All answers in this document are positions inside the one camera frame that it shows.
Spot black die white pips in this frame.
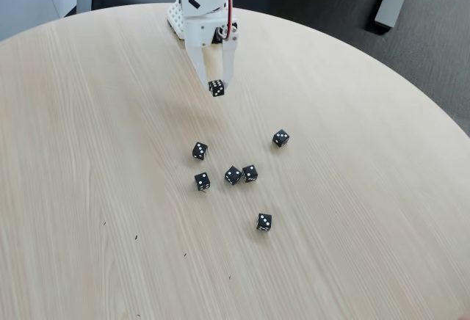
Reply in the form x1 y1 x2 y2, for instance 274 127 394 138
208 79 225 98
242 164 259 183
256 213 273 233
192 142 209 161
224 165 243 186
272 128 290 148
194 172 212 192

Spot red black servo cable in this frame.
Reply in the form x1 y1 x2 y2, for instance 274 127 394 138
197 0 236 40

